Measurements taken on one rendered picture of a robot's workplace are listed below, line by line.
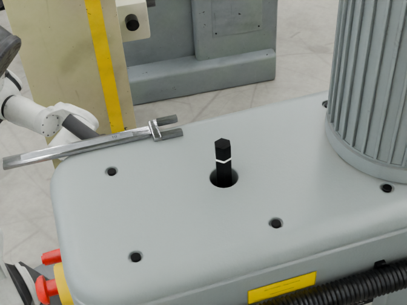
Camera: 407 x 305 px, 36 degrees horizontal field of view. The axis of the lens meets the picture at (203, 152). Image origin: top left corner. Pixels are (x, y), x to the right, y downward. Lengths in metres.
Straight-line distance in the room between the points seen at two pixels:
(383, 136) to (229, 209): 0.20
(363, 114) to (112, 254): 0.34
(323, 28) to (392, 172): 3.74
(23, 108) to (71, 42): 1.12
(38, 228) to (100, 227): 2.58
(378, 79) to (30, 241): 2.73
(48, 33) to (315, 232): 2.03
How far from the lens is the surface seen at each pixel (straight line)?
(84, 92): 2.84
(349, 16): 0.73
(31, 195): 3.52
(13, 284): 1.79
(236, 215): 0.77
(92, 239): 0.77
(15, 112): 1.61
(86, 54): 2.73
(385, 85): 0.74
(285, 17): 4.62
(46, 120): 1.56
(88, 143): 0.88
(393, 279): 0.84
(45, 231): 3.33
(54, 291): 0.89
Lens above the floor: 2.48
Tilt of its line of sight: 44 degrees down
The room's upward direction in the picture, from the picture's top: 4 degrees counter-clockwise
